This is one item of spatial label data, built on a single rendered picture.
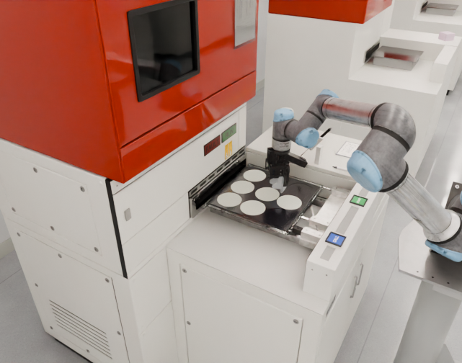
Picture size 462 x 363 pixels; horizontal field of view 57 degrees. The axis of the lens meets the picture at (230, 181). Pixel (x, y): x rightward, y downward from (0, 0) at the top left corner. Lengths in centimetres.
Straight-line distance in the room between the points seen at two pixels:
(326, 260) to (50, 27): 102
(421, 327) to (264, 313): 74
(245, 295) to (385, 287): 137
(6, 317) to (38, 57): 176
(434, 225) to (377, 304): 130
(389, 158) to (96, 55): 79
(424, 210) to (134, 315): 106
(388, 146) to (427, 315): 94
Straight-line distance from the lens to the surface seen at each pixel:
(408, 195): 129
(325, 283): 141
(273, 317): 154
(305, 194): 178
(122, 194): 134
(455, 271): 171
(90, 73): 115
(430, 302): 190
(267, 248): 161
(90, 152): 129
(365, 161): 118
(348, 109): 140
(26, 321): 267
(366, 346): 243
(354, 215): 160
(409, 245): 175
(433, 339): 204
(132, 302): 161
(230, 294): 158
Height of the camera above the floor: 189
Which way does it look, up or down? 33 degrees down
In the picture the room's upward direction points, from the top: straight up
